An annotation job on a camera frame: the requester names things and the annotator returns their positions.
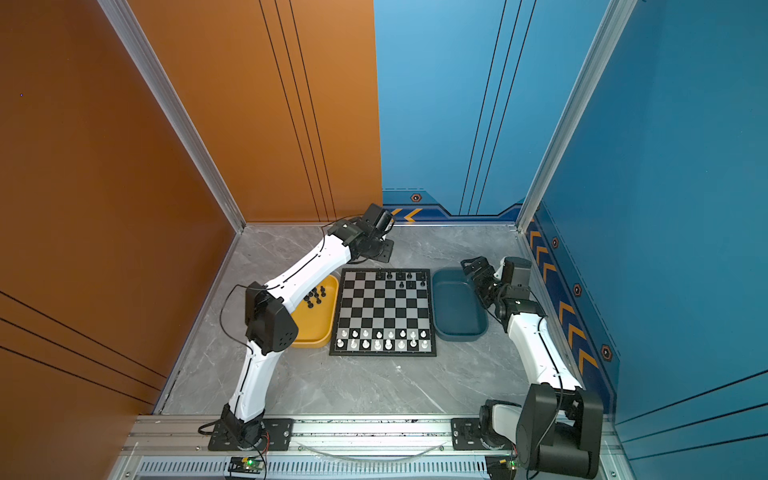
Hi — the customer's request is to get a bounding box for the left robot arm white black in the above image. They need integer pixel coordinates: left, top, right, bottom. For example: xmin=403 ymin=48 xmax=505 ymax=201
xmin=219 ymin=204 xmax=394 ymax=450

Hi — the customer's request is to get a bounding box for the aluminium corner post left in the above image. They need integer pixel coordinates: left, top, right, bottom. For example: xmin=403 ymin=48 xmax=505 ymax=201
xmin=98 ymin=0 xmax=246 ymax=234

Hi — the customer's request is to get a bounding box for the aluminium corner post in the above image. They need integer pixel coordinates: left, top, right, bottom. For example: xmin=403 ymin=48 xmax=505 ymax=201
xmin=515 ymin=0 xmax=637 ymax=234
xmin=98 ymin=0 xmax=246 ymax=234

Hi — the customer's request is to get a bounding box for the black white chess board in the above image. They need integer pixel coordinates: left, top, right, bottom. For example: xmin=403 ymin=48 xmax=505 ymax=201
xmin=329 ymin=268 xmax=437 ymax=357

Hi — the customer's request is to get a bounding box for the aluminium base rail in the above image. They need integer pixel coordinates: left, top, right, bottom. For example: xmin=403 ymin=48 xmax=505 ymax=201
xmin=107 ymin=413 xmax=637 ymax=480

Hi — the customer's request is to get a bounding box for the green circuit board left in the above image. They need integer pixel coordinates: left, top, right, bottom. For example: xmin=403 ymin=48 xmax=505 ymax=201
xmin=227 ymin=456 xmax=267 ymax=479

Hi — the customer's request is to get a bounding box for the yellow plastic tray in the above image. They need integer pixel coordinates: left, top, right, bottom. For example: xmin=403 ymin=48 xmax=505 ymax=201
xmin=291 ymin=275 xmax=339 ymax=348

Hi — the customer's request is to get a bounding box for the white chess piece row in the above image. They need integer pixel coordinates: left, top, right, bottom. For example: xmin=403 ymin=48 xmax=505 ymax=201
xmin=330 ymin=327 xmax=437 ymax=356

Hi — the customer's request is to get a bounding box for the teal plastic tray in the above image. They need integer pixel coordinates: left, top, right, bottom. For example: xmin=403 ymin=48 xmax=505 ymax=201
xmin=432 ymin=267 xmax=488 ymax=342

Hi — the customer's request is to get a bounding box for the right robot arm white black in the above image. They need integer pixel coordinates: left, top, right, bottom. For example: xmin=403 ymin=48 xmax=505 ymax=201
xmin=461 ymin=256 xmax=603 ymax=479

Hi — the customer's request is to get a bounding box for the aluminium corner post right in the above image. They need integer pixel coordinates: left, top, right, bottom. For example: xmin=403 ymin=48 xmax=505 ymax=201
xmin=515 ymin=0 xmax=637 ymax=234

